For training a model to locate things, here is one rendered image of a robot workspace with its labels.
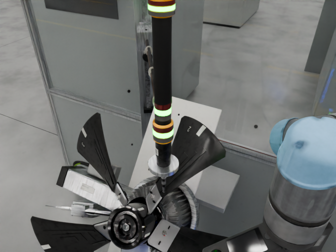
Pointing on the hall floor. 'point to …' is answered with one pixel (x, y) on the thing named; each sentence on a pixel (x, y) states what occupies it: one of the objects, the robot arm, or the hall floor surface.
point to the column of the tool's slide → (142, 69)
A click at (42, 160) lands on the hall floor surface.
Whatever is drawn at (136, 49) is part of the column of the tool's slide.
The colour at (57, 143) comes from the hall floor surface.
